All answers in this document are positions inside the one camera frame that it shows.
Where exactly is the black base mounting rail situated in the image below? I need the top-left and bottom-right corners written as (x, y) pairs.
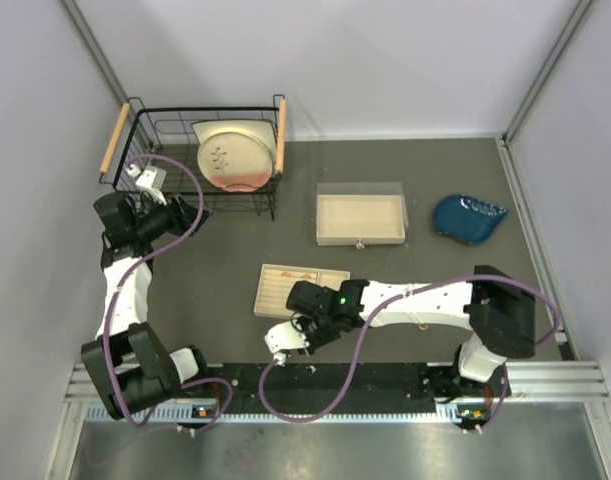
top-left (204, 362), bottom-right (491, 414)

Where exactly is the black wire dish rack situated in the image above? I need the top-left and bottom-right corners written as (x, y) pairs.
top-left (99, 94), bottom-right (287, 216)

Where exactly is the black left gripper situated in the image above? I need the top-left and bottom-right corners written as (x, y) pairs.
top-left (132, 188), bottom-right (213, 242)

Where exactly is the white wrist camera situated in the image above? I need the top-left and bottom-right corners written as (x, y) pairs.
top-left (127, 164), bottom-right (167, 205)
top-left (264, 322), bottom-right (309, 366)

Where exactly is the blue leaf shaped dish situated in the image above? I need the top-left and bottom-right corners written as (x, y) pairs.
top-left (432, 194), bottom-right (509, 245)

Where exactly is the round pink white plate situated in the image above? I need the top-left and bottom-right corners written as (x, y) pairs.
top-left (197, 131), bottom-right (273, 193)

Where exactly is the square white plate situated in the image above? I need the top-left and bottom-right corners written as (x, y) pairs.
top-left (191, 119), bottom-right (277, 161)

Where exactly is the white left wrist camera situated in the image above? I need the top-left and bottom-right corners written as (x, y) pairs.
top-left (127, 164), bottom-right (167, 205)

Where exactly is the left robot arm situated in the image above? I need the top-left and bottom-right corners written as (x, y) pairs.
top-left (81, 191), bottom-right (212, 420)

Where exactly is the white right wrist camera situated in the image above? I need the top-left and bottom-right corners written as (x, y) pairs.
top-left (264, 322), bottom-right (309, 366)

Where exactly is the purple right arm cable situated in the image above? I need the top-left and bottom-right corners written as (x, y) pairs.
top-left (258, 277), bottom-right (561, 435)

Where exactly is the beige ring slot tray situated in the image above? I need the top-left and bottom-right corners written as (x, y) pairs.
top-left (253, 264), bottom-right (351, 319)

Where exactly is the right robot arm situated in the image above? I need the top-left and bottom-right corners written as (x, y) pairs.
top-left (265, 265), bottom-right (536, 396)

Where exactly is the aluminium frame rail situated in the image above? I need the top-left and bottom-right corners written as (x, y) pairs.
top-left (65, 361), bottom-right (609, 426)

